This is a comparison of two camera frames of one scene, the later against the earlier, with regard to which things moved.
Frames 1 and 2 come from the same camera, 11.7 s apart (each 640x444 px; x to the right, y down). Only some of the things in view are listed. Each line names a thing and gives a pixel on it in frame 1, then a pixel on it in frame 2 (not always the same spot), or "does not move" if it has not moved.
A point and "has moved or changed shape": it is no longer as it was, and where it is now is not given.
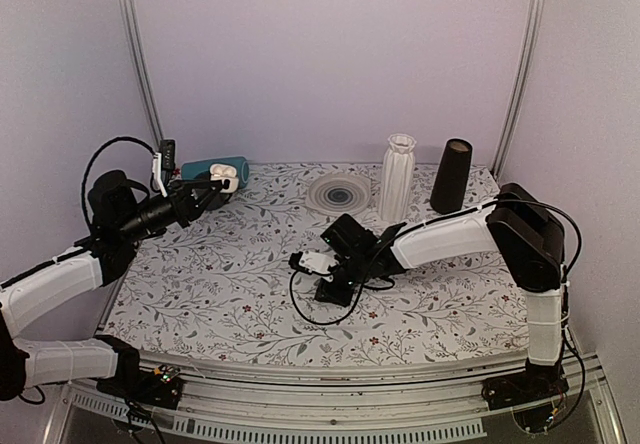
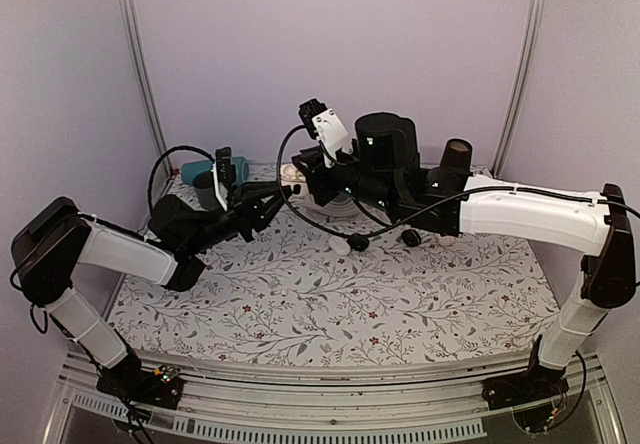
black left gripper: x=185 y=205 → x=252 y=213
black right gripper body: x=344 y=296 → x=322 y=191
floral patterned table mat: x=218 y=290 does not move
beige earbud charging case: x=220 y=172 has moved or changed shape
